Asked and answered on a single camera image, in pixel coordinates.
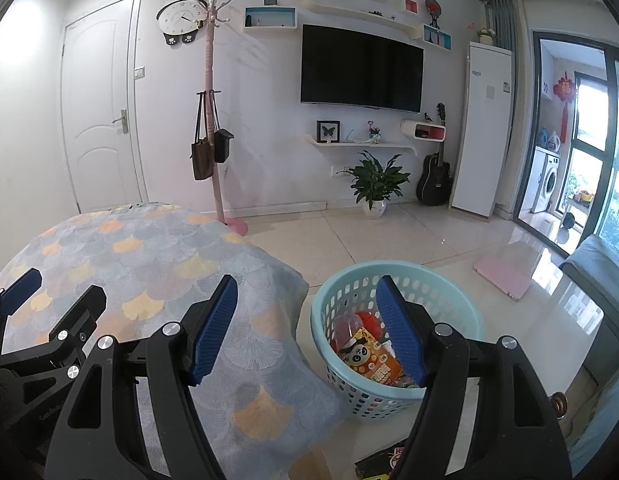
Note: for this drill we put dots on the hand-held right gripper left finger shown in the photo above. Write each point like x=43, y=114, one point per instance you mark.
x=214, y=330

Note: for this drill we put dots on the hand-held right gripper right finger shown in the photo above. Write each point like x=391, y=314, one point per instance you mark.
x=397, y=330

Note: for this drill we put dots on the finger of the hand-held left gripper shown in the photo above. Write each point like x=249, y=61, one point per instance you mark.
x=87, y=307
x=22, y=287

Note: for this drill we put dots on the red bag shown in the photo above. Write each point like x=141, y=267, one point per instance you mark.
x=369, y=321

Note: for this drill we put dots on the orange panda snack packet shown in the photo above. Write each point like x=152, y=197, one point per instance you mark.
x=374, y=360

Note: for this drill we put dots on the light blue plastic basket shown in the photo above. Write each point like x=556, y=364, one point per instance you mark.
x=359, y=269

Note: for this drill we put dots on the black shoulder bag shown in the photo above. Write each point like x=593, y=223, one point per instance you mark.
x=221, y=147

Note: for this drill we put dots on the scale-patterned blanket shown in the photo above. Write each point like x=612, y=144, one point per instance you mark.
x=139, y=260

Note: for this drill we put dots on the pink floor mat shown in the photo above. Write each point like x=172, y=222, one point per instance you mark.
x=504, y=275

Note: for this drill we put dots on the dark snack packet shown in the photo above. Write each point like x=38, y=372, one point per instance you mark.
x=379, y=465

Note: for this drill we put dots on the green potted plant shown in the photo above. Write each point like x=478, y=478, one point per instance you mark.
x=377, y=180

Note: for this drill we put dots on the black acoustic guitar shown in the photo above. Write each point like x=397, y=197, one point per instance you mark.
x=433, y=182

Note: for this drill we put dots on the brown tote bag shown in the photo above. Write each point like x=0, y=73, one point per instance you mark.
x=202, y=160

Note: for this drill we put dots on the brass round knob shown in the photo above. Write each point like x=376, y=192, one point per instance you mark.
x=559, y=404

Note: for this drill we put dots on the curved white lower shelf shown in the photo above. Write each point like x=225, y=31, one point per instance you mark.
x=359, y=145

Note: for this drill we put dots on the white door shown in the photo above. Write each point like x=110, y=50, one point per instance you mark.
x=104, y=110

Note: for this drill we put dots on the small colourful ornament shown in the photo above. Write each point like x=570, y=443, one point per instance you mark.
x=374, y=132

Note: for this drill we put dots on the white and red capsule shelf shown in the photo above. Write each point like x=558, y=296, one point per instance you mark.
x=422, y=131

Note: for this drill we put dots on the white washing machine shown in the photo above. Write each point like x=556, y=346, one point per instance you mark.
x=544, y=180

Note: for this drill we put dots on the grey sofa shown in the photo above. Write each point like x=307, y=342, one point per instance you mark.
x=599, y=270

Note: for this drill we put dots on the white refrigerator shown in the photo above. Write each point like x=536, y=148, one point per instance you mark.
x=482, y=135

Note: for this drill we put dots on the blue detergent bottle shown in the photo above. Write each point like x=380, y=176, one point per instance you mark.
x=543, y=139

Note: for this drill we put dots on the white detergent bottle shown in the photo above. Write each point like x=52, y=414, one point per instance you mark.
x=554, y=142

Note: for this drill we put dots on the pink coat rack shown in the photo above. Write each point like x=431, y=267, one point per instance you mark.
x=208, y=70

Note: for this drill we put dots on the red knot decoration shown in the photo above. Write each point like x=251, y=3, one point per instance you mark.
x=564, y=90

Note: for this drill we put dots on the small blue box shelf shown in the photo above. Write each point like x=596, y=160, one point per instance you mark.
x=437, y=37

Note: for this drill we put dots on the dark glass sliding door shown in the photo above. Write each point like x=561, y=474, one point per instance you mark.
x=608, y=110

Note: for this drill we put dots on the small flower pot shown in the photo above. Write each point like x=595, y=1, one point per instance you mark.
x=487, y=37

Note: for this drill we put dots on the white and blue box shelf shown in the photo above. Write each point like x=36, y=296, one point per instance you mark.
x=269, y=27

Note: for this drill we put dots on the pink cube shelf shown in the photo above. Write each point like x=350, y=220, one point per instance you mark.
x=411, y=6

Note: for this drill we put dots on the red round fan ornament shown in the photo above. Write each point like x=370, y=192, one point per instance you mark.
x=433, y=7

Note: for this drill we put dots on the grey curtain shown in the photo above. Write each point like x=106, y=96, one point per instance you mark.
x=502, y=22

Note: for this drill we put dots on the white wall power outlet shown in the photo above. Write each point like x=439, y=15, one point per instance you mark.
x=342, y=170

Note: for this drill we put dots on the black butterfly frame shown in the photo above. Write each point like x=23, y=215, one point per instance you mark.
x=328, y=131

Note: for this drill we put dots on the white light switch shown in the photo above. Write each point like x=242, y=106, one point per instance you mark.
x=139, y=73

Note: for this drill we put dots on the black wall television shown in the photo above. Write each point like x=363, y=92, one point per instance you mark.
x=362, y=67

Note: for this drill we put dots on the panda wall clock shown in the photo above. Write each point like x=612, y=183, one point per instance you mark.
x=182, y=17

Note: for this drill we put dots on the long white wall shelf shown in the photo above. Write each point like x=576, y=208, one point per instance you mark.
x=339, y=10

